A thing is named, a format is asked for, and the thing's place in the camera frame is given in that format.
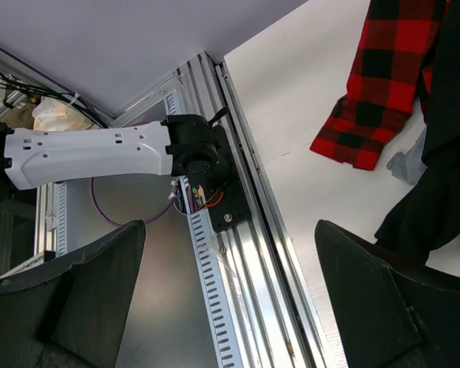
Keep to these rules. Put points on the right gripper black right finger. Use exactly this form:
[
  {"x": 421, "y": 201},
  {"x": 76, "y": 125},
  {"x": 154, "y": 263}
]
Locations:
[{"x": 389, "y": 311}]

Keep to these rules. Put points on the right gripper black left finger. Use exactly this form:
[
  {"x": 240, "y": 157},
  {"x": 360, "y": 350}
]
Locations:
[{"x": 72, "y": 311}]

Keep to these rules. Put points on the black button shirt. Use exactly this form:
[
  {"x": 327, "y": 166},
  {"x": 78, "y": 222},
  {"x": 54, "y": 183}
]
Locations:
[{"x": 428, "y": 217}]

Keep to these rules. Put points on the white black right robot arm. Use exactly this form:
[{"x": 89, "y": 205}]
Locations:
[{"x": 179, "y": 145}]

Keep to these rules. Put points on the red black plaid shirt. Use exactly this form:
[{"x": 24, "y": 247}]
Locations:
[{"x": 392, "y": 68}]

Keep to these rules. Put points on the crumpled paper bag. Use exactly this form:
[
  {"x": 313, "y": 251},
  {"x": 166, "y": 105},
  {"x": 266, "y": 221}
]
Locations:
[{"x": 53, "y": 115}]

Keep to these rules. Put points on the aluminium rail frame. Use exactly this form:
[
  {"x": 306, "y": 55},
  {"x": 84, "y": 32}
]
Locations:
[{"x": 276, "y": 322}]

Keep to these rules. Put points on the grey plastic bracket piece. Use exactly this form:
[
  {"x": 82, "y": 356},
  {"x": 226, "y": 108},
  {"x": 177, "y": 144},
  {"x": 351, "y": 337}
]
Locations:
[{"x": 409, "y": 167}]

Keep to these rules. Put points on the white slotted cable duct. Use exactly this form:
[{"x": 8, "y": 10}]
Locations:
[{"x": 218, "y": 312}]

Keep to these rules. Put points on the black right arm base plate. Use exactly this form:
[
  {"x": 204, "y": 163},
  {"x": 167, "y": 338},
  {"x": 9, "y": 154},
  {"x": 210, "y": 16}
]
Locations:
[{"x": 230, "y": 207}]

